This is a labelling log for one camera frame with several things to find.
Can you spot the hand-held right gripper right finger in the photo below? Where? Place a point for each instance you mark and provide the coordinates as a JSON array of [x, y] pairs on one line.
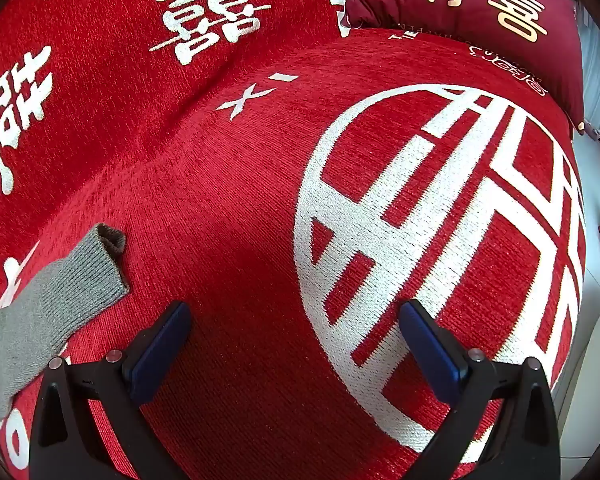
[[430, 350]]

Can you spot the red printed sofa cover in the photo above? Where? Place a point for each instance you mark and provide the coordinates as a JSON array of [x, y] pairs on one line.
[[205, 185]]

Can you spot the grey knitted sweater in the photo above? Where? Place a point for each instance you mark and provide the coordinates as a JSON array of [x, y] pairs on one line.
[[45, 300]]

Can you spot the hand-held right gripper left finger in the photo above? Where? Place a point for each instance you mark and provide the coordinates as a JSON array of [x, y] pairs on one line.
[[160, 350]]

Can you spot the dark red printed pillow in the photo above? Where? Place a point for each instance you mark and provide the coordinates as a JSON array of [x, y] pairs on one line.
[[395, 5]]

